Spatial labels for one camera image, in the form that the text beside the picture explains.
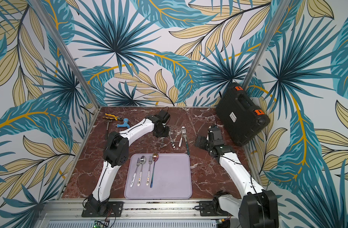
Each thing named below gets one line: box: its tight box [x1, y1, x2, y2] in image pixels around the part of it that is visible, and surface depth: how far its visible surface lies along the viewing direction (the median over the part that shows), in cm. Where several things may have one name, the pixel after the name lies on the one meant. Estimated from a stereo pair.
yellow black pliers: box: [102, 113, 124, 121], surface depth 112 cm
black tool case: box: [215, 82, 271, 147], surface depth 91 cm
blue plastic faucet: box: [116, 117, 131, 129], surface depth 109 cm
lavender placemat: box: [124, 153, 193, 200], surface depth 85 cm
